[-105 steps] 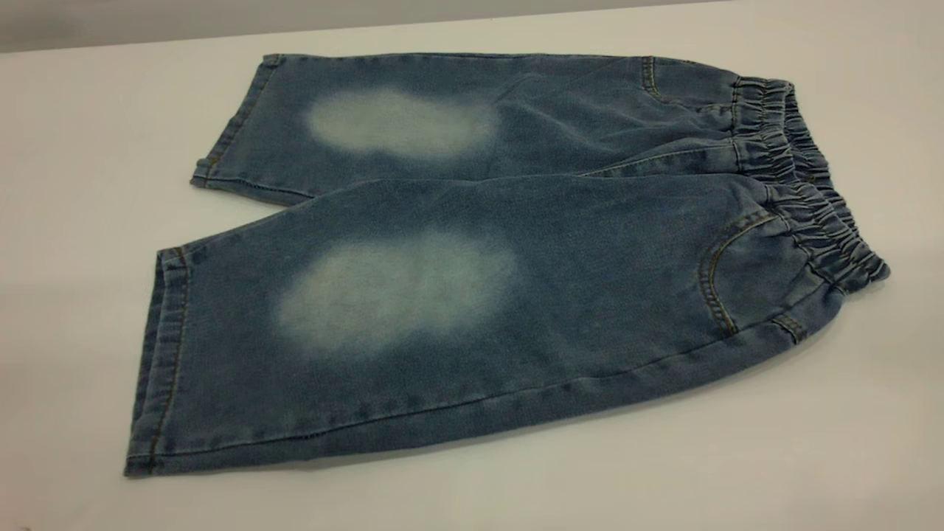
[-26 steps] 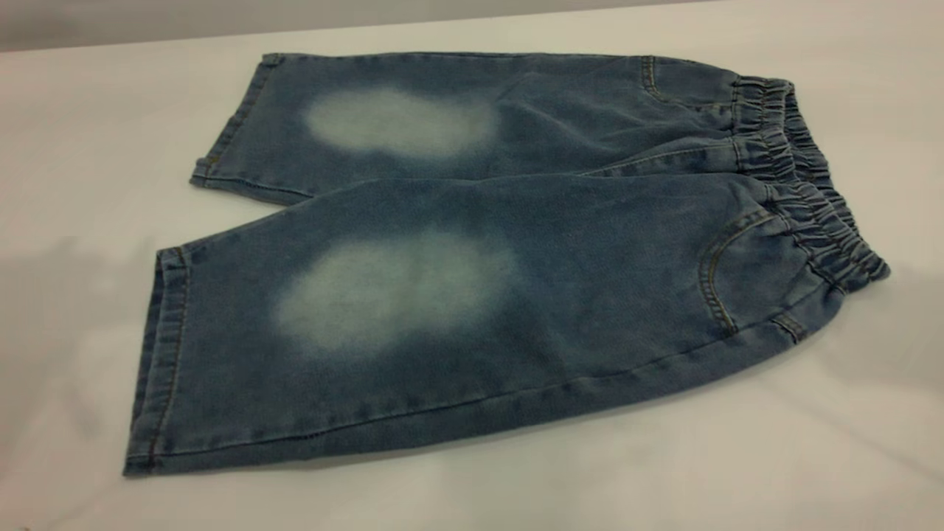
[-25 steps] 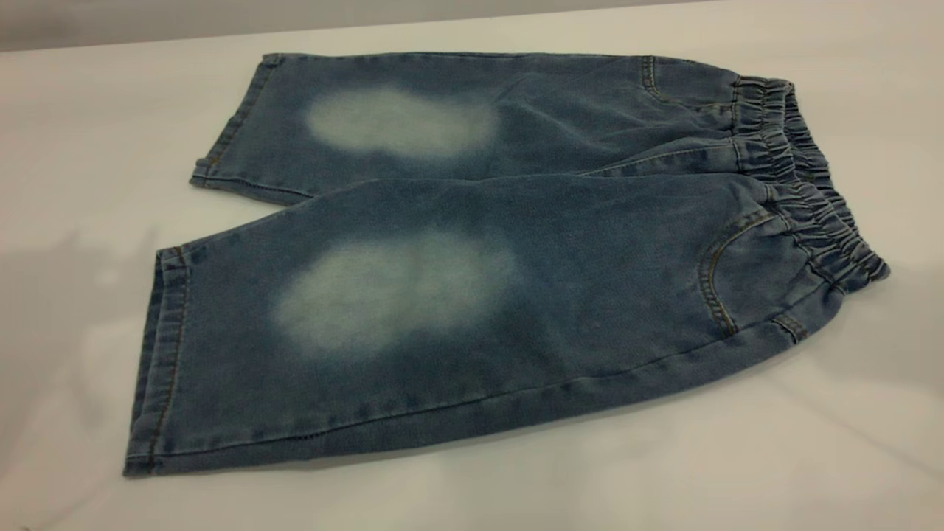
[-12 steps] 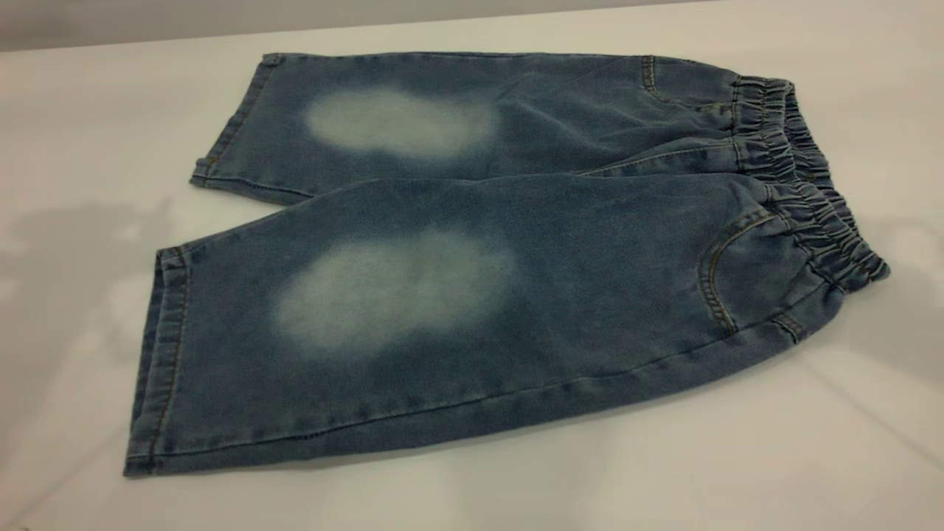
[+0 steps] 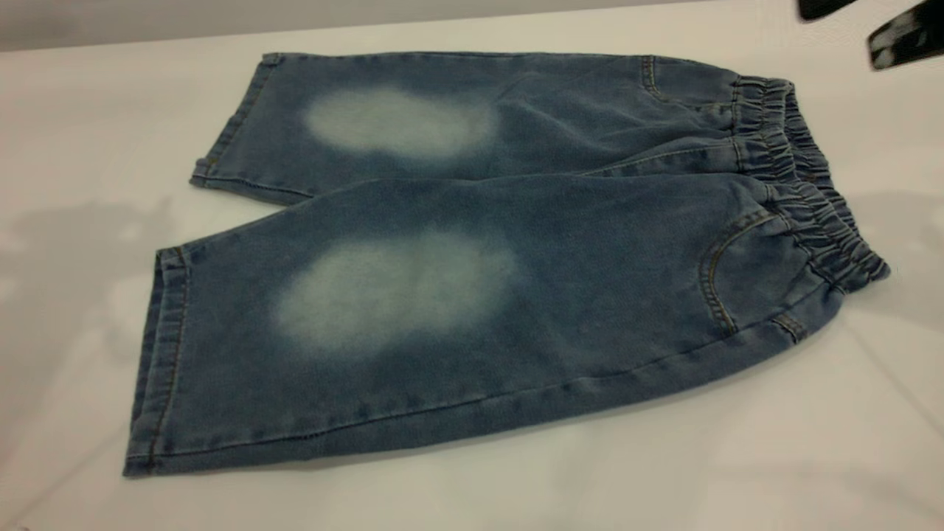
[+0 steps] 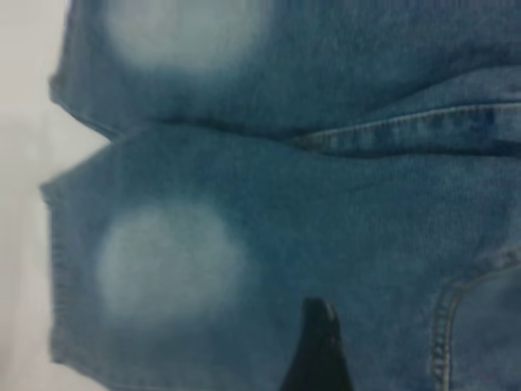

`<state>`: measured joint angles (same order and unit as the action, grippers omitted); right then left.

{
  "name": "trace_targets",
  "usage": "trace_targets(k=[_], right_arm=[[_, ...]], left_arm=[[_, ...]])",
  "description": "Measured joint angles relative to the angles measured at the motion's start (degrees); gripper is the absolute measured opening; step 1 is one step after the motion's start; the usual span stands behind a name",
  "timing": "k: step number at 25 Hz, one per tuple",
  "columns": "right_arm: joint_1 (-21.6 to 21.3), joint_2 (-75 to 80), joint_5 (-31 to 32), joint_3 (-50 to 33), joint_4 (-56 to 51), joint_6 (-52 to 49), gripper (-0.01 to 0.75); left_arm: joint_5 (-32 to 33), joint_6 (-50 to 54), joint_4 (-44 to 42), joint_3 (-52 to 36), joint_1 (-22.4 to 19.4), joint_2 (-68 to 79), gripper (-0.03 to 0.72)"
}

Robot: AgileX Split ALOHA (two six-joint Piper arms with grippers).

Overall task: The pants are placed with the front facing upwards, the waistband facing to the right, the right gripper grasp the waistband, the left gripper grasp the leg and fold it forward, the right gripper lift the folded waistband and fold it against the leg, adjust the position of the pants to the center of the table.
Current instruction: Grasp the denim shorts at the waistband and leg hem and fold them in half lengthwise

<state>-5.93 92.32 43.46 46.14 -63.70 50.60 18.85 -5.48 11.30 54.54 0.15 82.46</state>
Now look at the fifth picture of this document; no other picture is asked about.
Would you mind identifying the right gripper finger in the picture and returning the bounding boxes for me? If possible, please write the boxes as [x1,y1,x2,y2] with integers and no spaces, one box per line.
[868,0,944,71]
[799,0,860,21]

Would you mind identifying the blue denim pants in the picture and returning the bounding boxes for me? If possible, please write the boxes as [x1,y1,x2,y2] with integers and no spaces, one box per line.
[123,52,891,478]

